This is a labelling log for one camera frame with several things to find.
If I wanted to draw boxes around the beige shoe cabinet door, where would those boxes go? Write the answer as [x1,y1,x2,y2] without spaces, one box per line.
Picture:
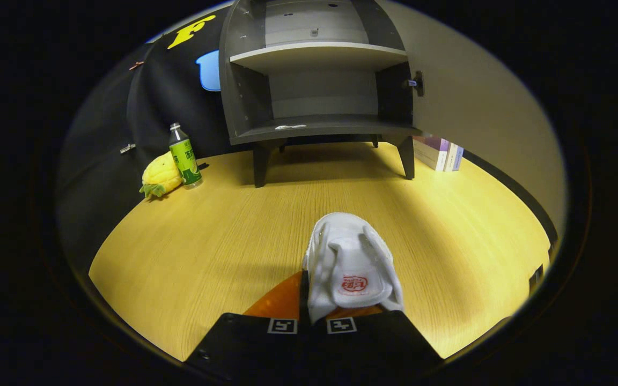
[376,0,568,247]

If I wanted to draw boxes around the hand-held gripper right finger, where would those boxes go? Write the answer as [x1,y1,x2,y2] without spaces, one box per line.
[309,305,444,378]

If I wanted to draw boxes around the green drink bottle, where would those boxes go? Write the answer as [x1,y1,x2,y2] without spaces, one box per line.
[168,122,203,190]

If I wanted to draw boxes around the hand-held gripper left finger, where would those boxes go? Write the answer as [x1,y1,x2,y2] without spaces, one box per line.
[185,271,310,377]

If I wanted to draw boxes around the yellow pineapple plush toy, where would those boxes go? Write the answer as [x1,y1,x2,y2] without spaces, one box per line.
[139,151,183,200]

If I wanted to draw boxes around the grey shoe cabinet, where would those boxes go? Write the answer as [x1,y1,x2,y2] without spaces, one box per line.
[218,0,425,188]

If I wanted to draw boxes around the black backdrop cloth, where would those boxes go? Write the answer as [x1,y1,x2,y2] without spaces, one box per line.
[57,5,234,269]

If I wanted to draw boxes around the white canvas shoe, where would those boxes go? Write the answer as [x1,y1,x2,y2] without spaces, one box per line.
[302,212,405,325]

